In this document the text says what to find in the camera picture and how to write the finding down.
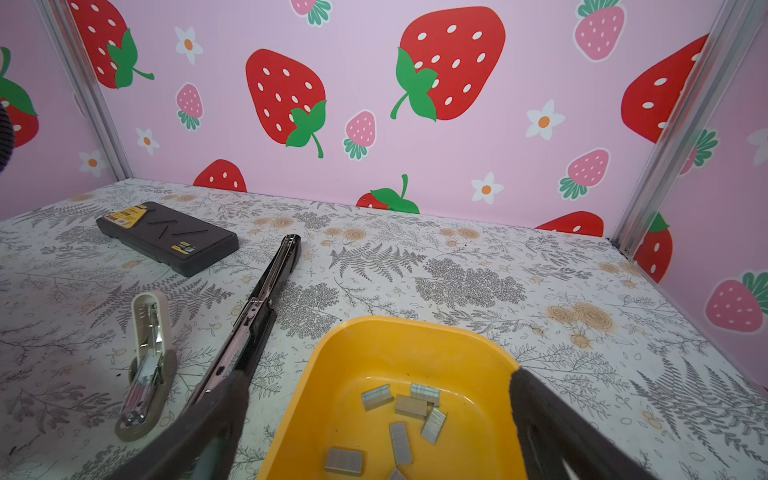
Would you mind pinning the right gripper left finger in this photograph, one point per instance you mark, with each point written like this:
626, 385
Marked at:
201, 444

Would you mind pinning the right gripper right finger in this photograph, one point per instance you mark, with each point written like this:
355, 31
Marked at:
557, 443

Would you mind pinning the black stapler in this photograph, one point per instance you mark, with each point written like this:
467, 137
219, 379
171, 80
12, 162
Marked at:
244, 346

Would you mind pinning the staple strip right tilted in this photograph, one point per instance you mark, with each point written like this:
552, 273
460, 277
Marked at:
433, 425

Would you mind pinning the staple strip upper right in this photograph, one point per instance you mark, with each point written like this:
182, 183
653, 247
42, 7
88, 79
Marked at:
425, 393

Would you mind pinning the staple strip bottom left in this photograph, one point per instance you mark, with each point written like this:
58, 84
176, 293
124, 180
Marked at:
345, 461

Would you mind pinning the staple strip upright centre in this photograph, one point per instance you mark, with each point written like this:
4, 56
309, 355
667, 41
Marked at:
400, 444

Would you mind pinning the yellow plastic tray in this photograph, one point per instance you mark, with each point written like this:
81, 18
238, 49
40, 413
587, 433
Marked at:
479, 438

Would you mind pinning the staple strip far left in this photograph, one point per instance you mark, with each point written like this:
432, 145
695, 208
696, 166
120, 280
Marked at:
377, 397

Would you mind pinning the black tool case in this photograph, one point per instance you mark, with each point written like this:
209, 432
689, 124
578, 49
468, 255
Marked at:
186, 244

